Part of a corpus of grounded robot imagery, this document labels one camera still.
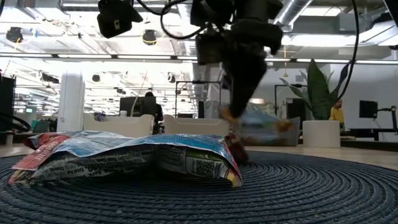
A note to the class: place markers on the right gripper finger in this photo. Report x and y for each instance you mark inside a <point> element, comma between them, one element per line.
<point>242,81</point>

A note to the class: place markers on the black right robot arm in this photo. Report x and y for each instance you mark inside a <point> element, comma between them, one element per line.
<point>217,12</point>

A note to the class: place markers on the black monitor on arm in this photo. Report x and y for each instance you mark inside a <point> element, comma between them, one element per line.
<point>368,109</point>

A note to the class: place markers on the black box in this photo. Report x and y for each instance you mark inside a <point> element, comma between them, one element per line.
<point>201,109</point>

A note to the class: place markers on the black cabinet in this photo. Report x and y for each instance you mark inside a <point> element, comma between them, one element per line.
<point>297,109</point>

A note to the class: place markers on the white plastic bin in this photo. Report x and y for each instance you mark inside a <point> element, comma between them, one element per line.
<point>196,126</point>
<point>118,126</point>

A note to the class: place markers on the translucent grey plastic bin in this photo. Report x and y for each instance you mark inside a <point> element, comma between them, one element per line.
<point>292,137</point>

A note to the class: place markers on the green artificial plant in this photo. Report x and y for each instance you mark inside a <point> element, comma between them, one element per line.
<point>318,93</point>

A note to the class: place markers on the person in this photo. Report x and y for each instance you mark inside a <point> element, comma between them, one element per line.
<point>337,113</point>
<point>157,110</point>

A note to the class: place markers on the white plant pot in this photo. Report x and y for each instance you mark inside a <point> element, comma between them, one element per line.
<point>321,133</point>

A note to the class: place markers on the black ceiling speaker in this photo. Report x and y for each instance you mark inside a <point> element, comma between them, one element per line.
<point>149,37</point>
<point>14,34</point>

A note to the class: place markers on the black computer monitor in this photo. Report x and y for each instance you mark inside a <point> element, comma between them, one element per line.
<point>136,105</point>

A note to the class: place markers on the white cup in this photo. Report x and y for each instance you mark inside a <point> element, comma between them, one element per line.
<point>123,113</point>

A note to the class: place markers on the round dark blue woven placemat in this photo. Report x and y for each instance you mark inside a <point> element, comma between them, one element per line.
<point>217,202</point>

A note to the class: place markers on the black desk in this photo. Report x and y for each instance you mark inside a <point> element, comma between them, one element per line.
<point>373,132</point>

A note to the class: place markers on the ceiling light strip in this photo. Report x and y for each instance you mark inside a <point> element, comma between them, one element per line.
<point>93,56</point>

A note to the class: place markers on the white round column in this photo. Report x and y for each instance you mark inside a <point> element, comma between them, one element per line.
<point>71,102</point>

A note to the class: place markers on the teal chair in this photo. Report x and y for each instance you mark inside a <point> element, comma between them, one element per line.
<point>40,126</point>

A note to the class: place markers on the black panel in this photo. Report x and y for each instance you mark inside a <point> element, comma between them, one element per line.
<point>7,102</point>

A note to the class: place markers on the grey cup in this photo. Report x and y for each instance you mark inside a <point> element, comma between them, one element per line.
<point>9,138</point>

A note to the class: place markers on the black metal frame stand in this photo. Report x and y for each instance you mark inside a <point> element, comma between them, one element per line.
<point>186,82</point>
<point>275,102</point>

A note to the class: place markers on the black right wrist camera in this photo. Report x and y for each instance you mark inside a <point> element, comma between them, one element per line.
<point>210,49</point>

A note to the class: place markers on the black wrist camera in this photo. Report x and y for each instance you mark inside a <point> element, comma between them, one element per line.
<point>210,49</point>
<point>113,18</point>

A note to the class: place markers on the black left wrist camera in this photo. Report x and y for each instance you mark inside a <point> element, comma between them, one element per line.
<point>113,18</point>

